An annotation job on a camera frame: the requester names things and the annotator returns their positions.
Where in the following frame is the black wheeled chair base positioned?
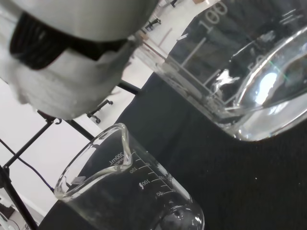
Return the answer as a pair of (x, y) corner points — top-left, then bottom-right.
(142, 18), (162, 31)
(87, 100), (114, 124)

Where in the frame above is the clear 200 ml glass beaker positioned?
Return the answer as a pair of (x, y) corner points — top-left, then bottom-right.
(54, 123), (205, 230)

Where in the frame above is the dark thin cable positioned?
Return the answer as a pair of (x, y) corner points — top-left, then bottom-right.
(16, 157), (55, 192)

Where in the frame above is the black tripod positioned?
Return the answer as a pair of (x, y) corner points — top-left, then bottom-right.
(0, 80), (141, 230)

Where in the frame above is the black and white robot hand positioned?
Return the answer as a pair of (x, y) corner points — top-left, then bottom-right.
(0, 0), (159, 120)

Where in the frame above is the black bench cloth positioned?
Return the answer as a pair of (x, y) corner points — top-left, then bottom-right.
(39, 0), (307, 230)

